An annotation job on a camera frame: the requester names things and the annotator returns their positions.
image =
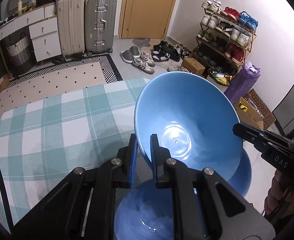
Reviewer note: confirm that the black white sneakers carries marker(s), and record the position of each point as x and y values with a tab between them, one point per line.
164	51

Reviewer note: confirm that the person's right hand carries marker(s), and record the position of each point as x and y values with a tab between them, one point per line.
279	184

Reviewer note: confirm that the wooden shoe rack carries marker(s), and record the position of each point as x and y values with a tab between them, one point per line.
223	43

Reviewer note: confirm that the beige suitcase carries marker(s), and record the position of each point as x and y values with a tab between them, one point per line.
70	17

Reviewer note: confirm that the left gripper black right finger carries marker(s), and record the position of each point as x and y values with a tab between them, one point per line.
159	156

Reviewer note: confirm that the blue bowl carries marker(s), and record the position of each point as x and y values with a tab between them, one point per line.
145	213
192	118
241	180

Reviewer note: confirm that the small brown cardboard box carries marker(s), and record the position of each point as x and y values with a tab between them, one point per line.
193	66

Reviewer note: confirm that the teal checked tablecloth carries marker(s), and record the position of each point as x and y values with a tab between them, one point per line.
41	142

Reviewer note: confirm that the wooden door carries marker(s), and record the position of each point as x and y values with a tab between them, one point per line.
145	18

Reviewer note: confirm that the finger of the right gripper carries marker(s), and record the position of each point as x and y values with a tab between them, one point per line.
248	133

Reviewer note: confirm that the silver suitcase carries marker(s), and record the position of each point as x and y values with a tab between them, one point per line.
99	23

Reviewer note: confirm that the patterned floor rug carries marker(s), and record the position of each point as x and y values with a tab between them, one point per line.
56	80

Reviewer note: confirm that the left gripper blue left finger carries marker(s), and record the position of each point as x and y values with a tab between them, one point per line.
129	162

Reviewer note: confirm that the purple yoga mat roll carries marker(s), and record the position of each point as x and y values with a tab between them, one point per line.
243	82

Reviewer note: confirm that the white drawer desk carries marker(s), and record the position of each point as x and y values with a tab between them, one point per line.
42	25

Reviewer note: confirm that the blue bowl front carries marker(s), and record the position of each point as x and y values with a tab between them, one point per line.
145	213

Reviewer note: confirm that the grey slippers pair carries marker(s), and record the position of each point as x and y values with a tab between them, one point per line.
129	55

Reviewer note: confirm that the white grey sneakers pair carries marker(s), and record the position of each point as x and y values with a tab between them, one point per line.
144	62

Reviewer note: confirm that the woven laundry basket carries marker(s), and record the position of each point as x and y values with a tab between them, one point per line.
20	54

